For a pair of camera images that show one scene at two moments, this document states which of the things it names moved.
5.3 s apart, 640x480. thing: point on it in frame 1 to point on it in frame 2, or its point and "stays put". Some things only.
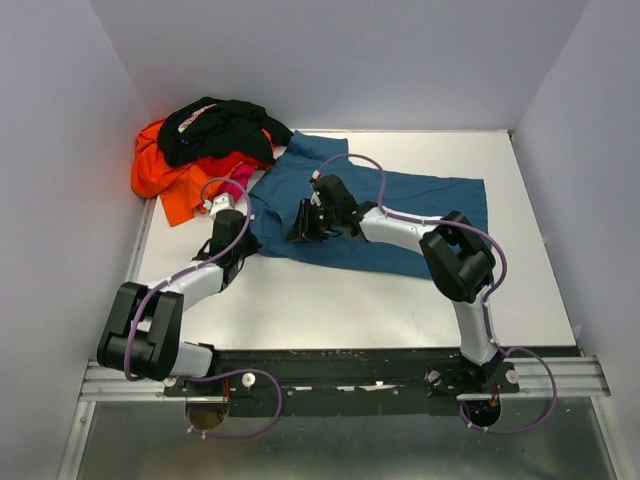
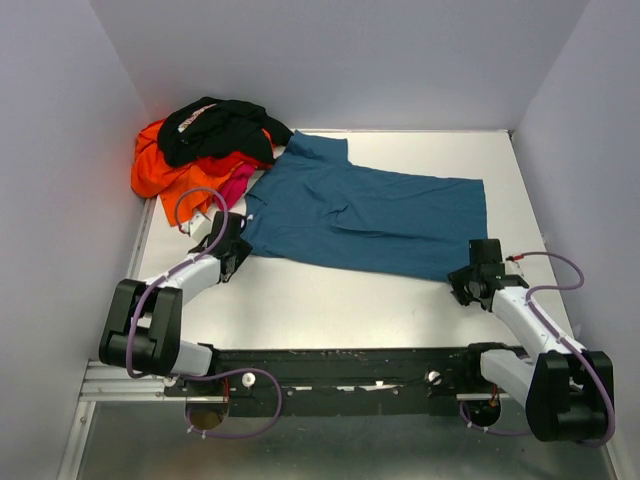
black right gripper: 302,231 to 457,276
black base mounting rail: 350,382 stays put
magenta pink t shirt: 242,176 stays put
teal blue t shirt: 276,200 stays put
